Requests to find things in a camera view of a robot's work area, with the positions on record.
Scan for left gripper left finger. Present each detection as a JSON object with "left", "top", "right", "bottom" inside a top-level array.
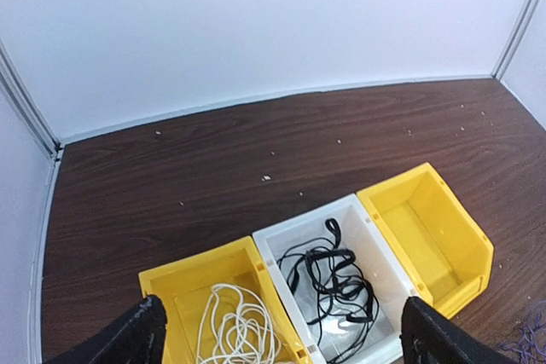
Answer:
[{"left": 48, "top": 295, "right": 167, "bottom": 363}]

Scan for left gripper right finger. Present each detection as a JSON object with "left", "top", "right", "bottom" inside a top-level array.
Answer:
[{"left": 400, "top": 297, "right": 512, "bottom": 364}]

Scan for yellow bin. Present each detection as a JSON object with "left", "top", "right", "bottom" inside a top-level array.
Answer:
[
  {"left": 357, "top": 163, "right": 494, "bottom": 319},
  {"left": 138, "top": 236, "right": 311, "bottom": 363}
]

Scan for white cable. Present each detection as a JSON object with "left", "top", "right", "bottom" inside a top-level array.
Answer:
[{"left": 196, "top": 283, "right": 282, "bottom": 364}]

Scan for cable bundle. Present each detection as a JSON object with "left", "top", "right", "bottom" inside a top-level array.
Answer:
[{"left": 498, "top": 299, "right": 546, "bottom": 364}]

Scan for white translucent bin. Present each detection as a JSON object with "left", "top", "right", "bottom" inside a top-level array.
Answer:
[{"left": 253, "top": 194, "right": 415, "bottom": 363}]

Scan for left aluminium frame post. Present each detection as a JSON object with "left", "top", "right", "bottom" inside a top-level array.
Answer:
[{"left": 1, "top": 43, "right": 63, "bottom": 161}]

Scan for aluminium frame post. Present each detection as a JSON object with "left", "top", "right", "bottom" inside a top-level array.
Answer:
[
  {"left": 491, "top": 0, "right": 540, "bottom": 81},
  {"left": 1, "top": 43, "right": 63, "bottom": 161}
]

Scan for right aluminium frame post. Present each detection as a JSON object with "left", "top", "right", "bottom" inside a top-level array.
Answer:
[{"left": 491, "top": 0, "right": 540, "bottom": 81}]

